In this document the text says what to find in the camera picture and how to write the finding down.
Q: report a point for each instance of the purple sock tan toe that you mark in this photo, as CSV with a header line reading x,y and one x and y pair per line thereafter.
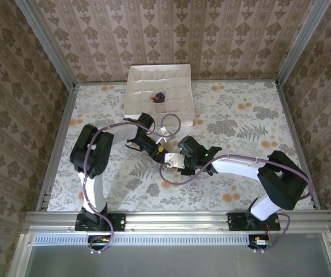
x,y
161,96

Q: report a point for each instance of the white fabric organizer box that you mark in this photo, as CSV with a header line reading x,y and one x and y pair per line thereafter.
x,y
142,86

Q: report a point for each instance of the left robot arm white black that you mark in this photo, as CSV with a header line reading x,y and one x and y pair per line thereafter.
x,y
90,153

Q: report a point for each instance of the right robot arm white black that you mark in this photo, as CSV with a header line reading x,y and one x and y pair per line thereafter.
x,y
281,179

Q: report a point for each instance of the floral tablecloth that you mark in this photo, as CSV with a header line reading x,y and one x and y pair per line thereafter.
x,y
240,124

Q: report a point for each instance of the grey metal panel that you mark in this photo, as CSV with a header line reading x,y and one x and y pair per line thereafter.
x,y
168,262

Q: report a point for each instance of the aluminium mounting rail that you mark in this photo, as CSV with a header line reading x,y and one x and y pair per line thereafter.
x,y
177,220

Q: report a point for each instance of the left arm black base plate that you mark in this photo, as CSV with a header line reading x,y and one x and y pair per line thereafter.
x,y
119,222

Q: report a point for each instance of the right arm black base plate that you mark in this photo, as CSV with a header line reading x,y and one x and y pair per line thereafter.
x,y
236,221

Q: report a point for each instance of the aluminium table side rail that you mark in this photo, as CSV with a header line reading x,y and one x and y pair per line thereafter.
x,y
299,144
57,144

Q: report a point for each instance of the aluminium frame post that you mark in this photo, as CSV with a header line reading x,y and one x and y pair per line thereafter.
x,y
301,43
48,43

